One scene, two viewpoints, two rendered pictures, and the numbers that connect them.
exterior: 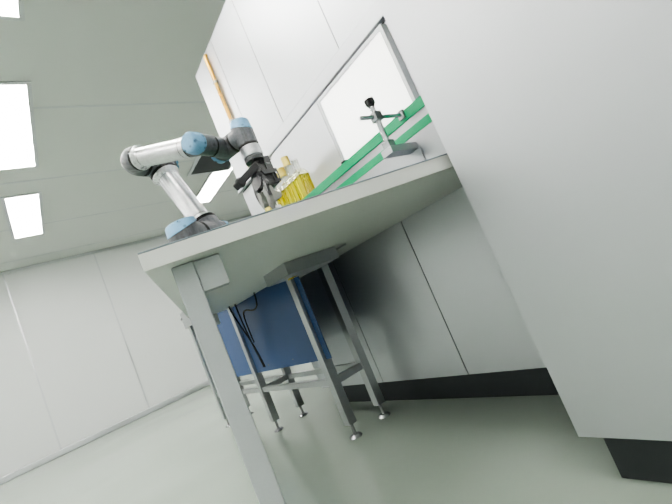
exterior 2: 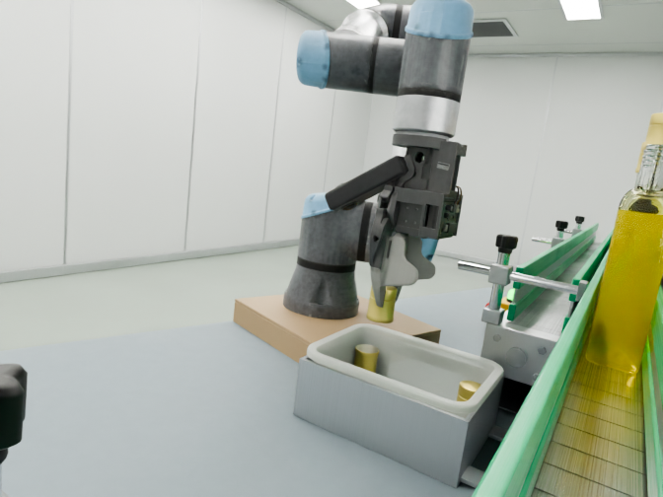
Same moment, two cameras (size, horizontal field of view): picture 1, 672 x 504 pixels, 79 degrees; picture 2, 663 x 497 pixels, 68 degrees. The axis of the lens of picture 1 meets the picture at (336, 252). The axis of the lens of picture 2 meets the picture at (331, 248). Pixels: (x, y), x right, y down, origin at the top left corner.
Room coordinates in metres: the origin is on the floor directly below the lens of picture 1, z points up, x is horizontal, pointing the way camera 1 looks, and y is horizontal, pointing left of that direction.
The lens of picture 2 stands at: (1.12, -0.39, 1.08)
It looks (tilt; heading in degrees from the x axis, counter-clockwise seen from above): 10 degrees down; 68
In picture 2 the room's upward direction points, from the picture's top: 7 degrees clockwise
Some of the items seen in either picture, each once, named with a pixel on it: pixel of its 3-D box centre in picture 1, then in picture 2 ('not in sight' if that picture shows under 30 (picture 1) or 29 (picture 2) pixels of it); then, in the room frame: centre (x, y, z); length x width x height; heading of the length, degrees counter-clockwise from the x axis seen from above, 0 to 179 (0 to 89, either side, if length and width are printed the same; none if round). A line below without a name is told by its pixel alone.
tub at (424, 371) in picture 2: not in sight; (401, 387); (1.45, 0.13, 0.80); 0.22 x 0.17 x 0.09; 127
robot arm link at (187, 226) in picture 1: (186, 237); (334, 225); (1.47, 0.48, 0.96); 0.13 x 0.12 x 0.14; 152
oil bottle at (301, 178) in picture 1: (307, 193); (630, 277); (1.67, 0.01, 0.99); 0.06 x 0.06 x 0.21; 38
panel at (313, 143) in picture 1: (332, 140); not in sight; (1.65, -0.17, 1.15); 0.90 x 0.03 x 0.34; 37
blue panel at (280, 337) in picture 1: (256, 331); not in sight; (2.35, 0.59, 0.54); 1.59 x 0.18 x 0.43; 37
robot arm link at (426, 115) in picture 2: (251, 154); (425, 120); (1.44, 0.14, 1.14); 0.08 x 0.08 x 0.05
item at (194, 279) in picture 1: (240, 396); not in sight; (1.46, 0.50, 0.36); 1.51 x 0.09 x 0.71; 20
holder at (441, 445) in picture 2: not in sight; (419, 400); (1.47, 0.11, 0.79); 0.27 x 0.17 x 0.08; 127
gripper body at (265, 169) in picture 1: (262, 173); (420, 188); (1.44, 0.14, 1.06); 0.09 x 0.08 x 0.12; 127
